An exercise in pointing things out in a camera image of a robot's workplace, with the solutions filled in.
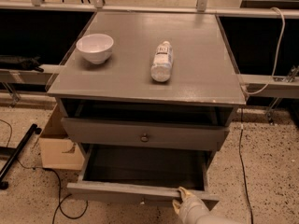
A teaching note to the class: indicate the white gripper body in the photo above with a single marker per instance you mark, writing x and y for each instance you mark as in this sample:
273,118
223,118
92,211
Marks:
193,206

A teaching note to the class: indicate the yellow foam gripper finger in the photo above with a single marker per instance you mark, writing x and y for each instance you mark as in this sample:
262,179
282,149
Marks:
176,205
185,194

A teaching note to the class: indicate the grey drawer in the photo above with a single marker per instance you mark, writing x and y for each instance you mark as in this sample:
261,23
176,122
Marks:
144,134
142,175

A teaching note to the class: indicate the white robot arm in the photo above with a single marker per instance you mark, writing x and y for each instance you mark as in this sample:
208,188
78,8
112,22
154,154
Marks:
220,220

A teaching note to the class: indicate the grey drawer cabinet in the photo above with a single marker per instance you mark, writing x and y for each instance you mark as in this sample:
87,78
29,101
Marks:
203,89

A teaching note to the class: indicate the grey top drawer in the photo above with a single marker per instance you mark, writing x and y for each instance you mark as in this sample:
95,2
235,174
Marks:
144,134

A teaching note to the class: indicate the clear plastic bottle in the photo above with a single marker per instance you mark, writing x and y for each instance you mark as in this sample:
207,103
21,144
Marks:
161,68

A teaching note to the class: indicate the cardboard box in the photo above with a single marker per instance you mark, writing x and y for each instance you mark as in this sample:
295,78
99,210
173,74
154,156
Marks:
57,150

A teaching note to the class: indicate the white bowl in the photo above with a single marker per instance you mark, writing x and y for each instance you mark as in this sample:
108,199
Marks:
95,48

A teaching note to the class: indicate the black stand leg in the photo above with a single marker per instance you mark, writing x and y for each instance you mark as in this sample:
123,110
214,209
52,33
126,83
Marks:
10,154

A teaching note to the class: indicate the black cloth bundle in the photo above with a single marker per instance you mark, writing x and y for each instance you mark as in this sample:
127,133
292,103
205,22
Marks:
20,63

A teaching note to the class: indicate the metal rail bracket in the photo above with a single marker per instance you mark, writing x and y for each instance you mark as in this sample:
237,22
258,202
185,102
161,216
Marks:
276,101

